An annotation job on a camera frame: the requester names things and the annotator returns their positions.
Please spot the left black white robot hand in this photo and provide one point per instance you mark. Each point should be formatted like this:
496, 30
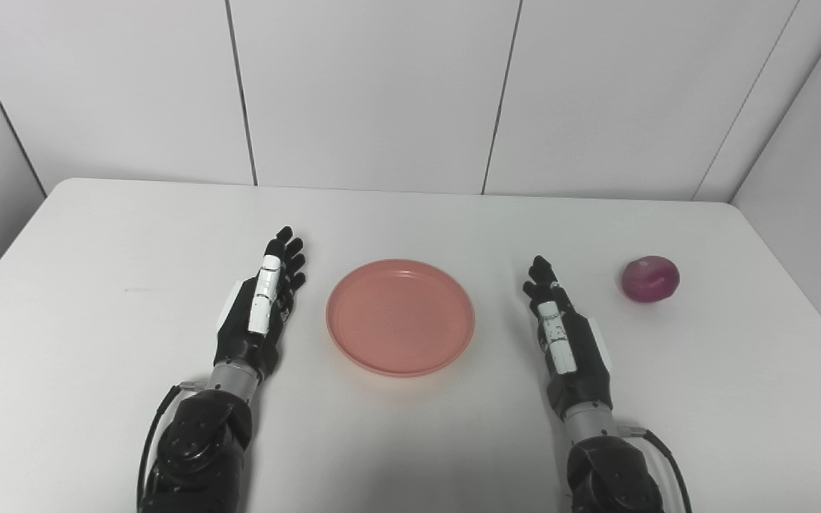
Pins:
257, 320

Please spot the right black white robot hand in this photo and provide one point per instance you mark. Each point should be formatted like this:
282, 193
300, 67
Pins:
567, 342

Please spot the purple red onion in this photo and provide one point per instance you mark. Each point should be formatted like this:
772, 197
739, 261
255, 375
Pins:
651, 278

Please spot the pink plastic plate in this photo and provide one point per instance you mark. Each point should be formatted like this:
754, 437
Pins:
400, 318

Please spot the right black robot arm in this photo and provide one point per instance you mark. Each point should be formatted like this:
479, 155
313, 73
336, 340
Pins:
610, 463

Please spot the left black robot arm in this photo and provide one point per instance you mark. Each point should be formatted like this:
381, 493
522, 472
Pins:
204, 449

